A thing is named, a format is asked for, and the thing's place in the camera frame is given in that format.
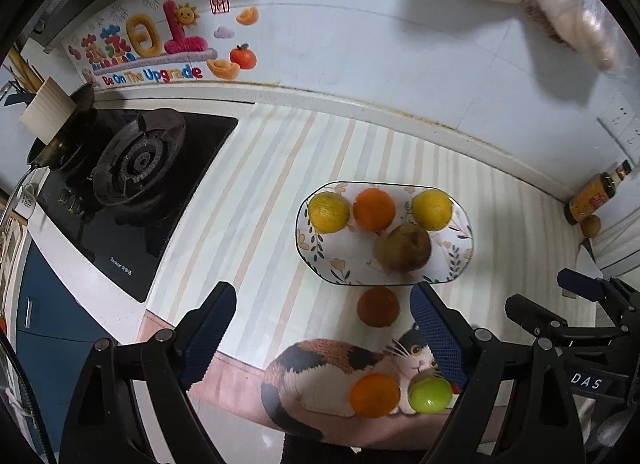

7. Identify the colourful wall sticker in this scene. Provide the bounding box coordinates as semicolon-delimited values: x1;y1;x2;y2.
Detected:
63;0;260;89

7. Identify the white wall socket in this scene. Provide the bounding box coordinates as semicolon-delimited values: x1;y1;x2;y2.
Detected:
597;93;640;166

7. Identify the bright orange fruit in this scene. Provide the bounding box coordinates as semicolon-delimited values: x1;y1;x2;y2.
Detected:
348;373;401;418

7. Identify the small brown round fruit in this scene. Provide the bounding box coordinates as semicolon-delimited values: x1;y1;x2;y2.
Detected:
580;213;602;239

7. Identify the striped cat print mat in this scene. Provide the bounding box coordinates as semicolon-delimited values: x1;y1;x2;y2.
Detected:
146;105;596;447

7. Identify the black gas stove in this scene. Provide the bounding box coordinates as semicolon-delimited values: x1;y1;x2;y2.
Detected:
38;108;238;302

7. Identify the dark orange fruit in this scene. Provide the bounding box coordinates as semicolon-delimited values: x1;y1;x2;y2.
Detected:
357;286;400;328

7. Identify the yellow lemon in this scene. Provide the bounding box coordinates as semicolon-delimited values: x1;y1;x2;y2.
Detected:
411;189;454;231

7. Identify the blue cabinet door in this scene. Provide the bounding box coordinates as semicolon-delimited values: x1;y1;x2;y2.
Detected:
16;245;108;451

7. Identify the beige paper roll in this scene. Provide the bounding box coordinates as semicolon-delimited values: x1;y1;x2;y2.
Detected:
20;77;77;144

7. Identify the floral oval ceramic plate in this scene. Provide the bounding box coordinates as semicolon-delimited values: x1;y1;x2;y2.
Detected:
295;181;474;286

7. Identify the green apple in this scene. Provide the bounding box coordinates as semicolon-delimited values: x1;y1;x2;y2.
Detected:
408;377;454;414

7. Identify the yellow-green citrus fruit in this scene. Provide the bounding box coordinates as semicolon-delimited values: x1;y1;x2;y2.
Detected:
308;192;350;234

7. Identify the brown sauce bottle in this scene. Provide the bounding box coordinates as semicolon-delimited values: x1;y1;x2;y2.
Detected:
564;161;632;225

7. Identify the orange in plate back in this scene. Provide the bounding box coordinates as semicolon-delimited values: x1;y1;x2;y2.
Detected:
352;187;396;233

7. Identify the brown russet apple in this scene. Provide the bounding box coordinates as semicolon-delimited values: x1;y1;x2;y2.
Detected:
373;223;432;273

